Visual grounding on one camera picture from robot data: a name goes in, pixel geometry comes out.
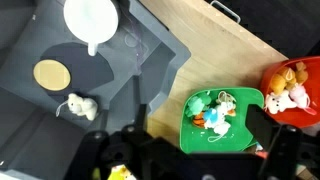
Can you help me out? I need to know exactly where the green bowl with toys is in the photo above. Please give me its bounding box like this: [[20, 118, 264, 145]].
[[179, 87, 266, 154]]

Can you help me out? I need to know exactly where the green plush toy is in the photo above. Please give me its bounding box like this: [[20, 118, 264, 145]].
[[185, 94, 213, 118]]

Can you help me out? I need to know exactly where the grey plastic tub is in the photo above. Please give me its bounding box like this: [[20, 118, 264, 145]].
[[0, 0, 192, 180]]

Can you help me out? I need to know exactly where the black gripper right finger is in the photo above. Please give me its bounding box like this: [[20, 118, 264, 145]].
[[245, 103, 320, 180]]

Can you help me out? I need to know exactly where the metal drawer handle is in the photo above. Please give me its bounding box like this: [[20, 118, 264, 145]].
[[209, 0, 242, 24]]

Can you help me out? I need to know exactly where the orange tiger plush toy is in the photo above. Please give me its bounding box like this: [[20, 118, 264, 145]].
[[192, 112, 206, 128]]

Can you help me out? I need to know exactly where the beige plush toy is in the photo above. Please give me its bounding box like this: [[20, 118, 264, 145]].
[[215, 90, 238, 118]]

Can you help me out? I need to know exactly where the brown plush toy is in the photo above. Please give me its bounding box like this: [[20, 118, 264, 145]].
[[294, 61, 309, 85]]

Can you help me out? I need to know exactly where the round wooden coaster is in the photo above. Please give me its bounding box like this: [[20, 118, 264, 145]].
[[32, 59, 72, 92]]

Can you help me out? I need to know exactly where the black robot table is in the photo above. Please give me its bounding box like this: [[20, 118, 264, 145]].
[[204, 0, 320, 59]]

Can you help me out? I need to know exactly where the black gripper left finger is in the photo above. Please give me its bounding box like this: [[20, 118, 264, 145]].
[[66, 103, 183, 180]]

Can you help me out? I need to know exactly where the red bowl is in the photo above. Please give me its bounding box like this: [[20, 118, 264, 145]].
[[260, 56, 320, 129]]

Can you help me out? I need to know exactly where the white mug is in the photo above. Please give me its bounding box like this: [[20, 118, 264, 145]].
[[63, 0, 120, 57]]

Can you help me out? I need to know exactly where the yellow plush toy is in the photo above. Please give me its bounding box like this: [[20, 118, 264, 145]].
[[108, 164, 138, 180]]

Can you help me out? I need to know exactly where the white and pink plush toy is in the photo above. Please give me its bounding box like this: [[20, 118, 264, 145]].
[[264, 90, 298, 115]]

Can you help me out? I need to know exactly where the white and blue plush toy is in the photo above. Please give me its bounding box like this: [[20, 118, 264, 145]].
[[202, 101, 234, 144]]

